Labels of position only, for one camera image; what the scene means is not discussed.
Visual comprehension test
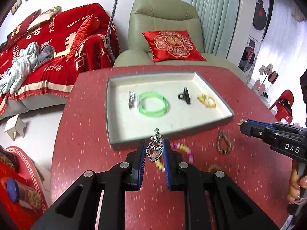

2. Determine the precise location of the red blanket covered sofa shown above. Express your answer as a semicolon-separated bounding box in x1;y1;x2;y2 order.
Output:
1;3;120;118

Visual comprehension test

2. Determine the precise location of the light blue clothes pile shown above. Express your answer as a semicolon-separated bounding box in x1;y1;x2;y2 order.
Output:
1;42;55;96

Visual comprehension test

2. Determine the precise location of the pink yellow bead bracelet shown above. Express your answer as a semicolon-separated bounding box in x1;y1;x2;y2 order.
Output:
154;141;195;173

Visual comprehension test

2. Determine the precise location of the braided hanging cable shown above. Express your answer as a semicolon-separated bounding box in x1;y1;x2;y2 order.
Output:
106;0;125;64

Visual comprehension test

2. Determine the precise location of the jar with blue lid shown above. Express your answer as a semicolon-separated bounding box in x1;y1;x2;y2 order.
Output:
5;178;42;211

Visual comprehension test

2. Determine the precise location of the silver star hair clip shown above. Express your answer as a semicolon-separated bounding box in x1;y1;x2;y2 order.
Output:
127;91;135;109

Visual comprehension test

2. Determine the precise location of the silver heart pendant brooch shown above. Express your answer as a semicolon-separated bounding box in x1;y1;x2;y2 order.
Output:
146;128;164;163

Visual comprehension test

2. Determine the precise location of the small white stool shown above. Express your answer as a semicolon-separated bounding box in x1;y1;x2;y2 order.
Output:
4;114;27;141

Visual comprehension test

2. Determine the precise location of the green leather armchair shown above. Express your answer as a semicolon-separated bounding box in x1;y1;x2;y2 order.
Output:
114;0;246;81

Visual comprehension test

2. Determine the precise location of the person's right hand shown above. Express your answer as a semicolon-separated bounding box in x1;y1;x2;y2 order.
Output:
287;159;307;204

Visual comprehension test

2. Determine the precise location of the grey jewelry tray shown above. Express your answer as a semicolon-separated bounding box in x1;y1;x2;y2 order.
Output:
106;71;234;149

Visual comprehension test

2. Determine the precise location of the yellow flower cord bracelet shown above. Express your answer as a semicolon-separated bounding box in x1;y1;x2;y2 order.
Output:
197;93;217;109

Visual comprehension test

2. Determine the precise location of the red round stool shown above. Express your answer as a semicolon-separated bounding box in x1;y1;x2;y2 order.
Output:
5;146;51;214

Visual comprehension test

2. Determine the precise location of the wall picture frame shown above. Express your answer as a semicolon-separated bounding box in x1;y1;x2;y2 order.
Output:
11;0;22;15

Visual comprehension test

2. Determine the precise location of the red plastic chair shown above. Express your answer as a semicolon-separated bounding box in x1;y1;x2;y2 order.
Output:
269;89;294;125

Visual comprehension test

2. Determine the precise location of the pale green curtain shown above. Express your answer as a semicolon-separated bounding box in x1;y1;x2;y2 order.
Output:
191;0;240;59

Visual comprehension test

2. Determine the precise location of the green jade bangle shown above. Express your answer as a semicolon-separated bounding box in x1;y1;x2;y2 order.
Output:
137;91;169;118

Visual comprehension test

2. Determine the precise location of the red embroidered cushion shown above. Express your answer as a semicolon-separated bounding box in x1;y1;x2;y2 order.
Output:
142;31;207;62

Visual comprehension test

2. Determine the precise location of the black hair claw clip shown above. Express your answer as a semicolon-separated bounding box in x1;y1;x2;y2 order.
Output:
177;87;191;105

